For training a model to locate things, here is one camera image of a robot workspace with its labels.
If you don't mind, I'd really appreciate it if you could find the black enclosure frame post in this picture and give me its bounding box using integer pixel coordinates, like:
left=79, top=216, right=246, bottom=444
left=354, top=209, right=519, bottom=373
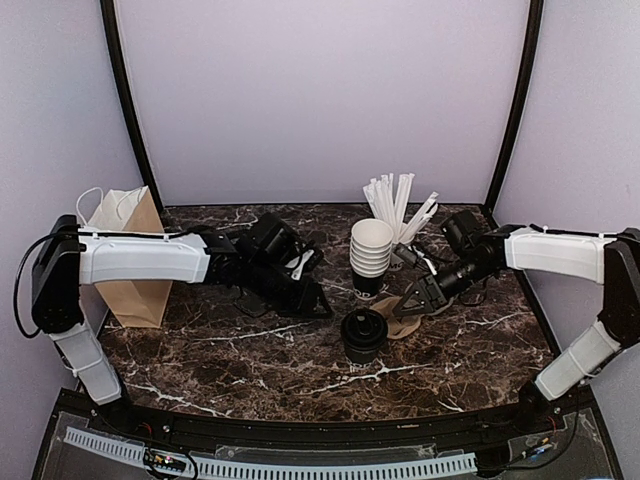
left=483, top=0, right=544, bottom=214

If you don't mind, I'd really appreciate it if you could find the grey cable duct rail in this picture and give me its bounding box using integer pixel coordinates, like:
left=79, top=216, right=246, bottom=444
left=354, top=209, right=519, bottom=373
left=63, top=427, right=477, bottom=479

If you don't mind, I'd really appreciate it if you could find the black plastic cup lid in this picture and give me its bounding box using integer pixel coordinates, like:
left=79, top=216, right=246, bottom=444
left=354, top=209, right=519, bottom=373
left=340, top=308, right=388, bottom=349

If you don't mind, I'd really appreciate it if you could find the brown paper bag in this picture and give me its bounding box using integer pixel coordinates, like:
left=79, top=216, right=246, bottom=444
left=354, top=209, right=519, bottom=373
left=75, top=186, right=172, bottom=329

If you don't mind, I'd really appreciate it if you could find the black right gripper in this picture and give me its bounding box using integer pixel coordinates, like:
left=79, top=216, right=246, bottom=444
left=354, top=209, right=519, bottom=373
left=393, top=253, right=495, bottom=316

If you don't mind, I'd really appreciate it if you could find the black left frame post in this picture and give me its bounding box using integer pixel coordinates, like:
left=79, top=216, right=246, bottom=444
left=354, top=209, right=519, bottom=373
left=99, top=0, right=164, bottom=213

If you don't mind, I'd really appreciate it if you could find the stack of black paper cups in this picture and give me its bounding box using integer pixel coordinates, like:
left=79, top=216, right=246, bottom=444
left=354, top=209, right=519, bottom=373
left=349, top=218, right=394, bottom=301

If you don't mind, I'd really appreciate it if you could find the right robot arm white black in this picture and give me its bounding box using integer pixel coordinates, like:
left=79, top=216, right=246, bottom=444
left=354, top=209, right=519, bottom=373
left=393, top=210, right=639, bottom=434

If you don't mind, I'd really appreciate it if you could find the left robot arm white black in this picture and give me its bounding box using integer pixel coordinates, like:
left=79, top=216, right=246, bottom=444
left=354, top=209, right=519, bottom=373
left=24, top=213, right=332, bottom=436

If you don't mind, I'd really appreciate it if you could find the bundle of white wrapped straws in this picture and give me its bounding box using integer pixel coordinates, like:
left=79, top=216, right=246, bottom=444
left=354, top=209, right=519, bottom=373
left=362, top=173, right=439, bottom=245

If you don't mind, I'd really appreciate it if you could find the black paper coffee cup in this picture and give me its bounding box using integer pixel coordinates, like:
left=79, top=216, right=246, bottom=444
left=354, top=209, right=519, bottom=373
left=342, top=336, right=387, bottom=365

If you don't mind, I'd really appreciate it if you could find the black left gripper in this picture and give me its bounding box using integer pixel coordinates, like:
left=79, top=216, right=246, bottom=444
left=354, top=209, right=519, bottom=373
left=245, top=256, right=333, bottom=319

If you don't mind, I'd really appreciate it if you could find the brown pulp cup carrier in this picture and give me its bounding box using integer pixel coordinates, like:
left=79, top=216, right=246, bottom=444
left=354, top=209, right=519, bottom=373
left=371, top=296, right=454, bottom=340

